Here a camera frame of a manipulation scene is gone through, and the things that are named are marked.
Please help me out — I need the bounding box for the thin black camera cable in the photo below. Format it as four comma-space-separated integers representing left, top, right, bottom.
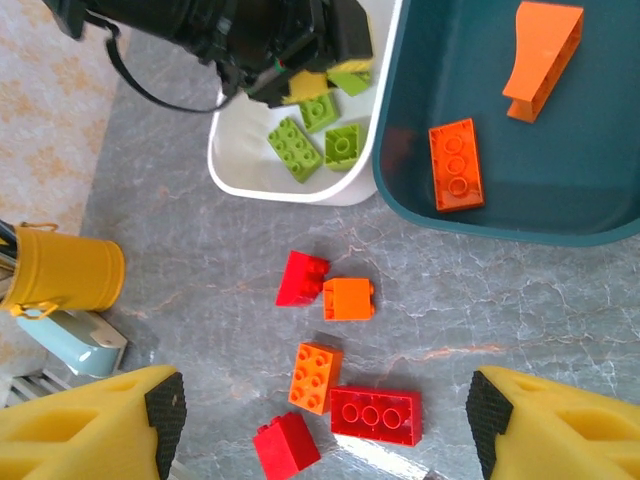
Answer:
103, 24, 236, 114

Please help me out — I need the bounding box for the green sloped lego brick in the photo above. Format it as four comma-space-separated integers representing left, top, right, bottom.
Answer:
327, 69, 374, 98

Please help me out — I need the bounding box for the light blue stapler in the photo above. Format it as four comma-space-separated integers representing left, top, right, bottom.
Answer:
17, 309, 129, 379

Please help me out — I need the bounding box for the orange two-by-two lego brick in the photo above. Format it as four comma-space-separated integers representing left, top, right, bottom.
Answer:
288, 342, 345, 416

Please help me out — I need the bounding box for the green two-by-four lego brick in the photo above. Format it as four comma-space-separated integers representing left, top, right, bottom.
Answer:
266, 115, 324, 185

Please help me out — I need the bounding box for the orange long lego brick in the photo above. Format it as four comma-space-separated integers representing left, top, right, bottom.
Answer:
427, 117, 486, 214

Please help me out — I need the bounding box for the red sloped lego brick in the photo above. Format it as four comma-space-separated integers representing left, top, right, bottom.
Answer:
275, 249, 331, 308

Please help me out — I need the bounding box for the orange tall lego brick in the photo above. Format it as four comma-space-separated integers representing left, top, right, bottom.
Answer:
322, 277, 376, 322

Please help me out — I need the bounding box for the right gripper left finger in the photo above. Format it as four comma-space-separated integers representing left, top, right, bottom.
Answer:
0, 364, 189, 480

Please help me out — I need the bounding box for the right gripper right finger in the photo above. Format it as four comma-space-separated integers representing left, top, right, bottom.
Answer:
464, 364, 640, 480

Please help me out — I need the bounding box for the red long lego brick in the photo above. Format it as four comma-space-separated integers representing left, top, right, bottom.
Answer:
328, 384, 424, 446

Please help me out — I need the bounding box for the white plastic bin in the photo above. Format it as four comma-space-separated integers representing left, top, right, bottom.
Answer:
206, 0, 405, 207

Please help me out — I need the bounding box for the green two-by-two lego brick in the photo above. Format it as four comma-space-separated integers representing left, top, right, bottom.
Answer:
298, 92, 342, 134
323, 123, 362, 173

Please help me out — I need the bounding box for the orange curved slope lego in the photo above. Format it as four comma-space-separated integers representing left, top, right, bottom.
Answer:
501, 1, 585, 124

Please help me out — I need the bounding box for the red small lego brick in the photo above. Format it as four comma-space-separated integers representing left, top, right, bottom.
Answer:
252, 412, 322, 480

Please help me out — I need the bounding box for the yellow pencil cup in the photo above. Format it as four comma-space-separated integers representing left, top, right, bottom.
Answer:
0, 222, 127, 319

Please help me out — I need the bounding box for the teal plastic bin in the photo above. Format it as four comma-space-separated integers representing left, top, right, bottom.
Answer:
372, 0, 640, 249

